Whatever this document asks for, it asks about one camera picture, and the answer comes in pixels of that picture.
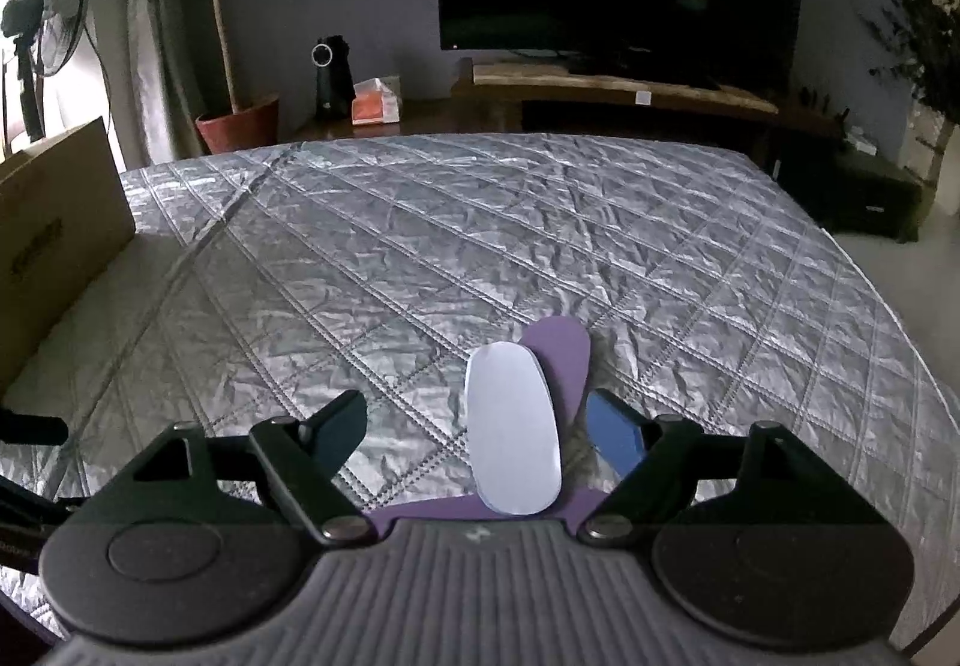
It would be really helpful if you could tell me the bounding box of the black cylindrical device with ring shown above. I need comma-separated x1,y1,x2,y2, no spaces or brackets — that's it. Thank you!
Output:
311,34,357,119

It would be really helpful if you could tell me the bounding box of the dark wooden side table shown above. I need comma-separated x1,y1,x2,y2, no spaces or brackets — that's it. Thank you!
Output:
292,100,526,146

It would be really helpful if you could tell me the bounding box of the brown cardboard box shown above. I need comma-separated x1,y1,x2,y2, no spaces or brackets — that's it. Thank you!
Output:
0,117,137,397

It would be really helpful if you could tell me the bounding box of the potted tree in terracotta pot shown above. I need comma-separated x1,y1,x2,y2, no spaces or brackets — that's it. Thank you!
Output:
120,0,290,155

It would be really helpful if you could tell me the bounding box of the orange tissue box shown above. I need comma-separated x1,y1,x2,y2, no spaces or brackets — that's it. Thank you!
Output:
351,77,402,127

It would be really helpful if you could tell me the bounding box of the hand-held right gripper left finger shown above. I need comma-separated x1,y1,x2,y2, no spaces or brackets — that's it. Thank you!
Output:
133,390,376,548

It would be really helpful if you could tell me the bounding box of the silver quilted table mat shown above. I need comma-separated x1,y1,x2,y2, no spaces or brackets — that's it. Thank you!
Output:
0,133,960,644

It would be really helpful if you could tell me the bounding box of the wooden television stand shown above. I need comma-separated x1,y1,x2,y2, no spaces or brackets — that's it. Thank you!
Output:
450,58,848,149

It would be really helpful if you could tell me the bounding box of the dark low cabinet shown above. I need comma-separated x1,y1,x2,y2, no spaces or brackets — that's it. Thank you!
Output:
772,141,923,243

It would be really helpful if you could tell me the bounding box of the white oval foam pad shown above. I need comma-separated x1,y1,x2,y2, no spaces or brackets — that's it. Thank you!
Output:
465,341,563,515

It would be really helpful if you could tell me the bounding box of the pale window curtain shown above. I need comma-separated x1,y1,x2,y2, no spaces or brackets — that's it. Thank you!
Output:
90,0,218,172

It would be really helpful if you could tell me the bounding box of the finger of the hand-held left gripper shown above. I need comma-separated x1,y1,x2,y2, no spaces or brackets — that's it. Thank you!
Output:
0,409,70,447

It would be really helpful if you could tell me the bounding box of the leafy branch plant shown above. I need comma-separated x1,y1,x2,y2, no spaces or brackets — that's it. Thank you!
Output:
862,0,960,217

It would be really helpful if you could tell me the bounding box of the black standing fan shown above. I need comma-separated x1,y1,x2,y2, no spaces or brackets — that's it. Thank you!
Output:
0,0,102,146

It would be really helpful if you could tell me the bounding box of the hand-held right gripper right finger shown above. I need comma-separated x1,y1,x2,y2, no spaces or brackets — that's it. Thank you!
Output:
577,388,832,551

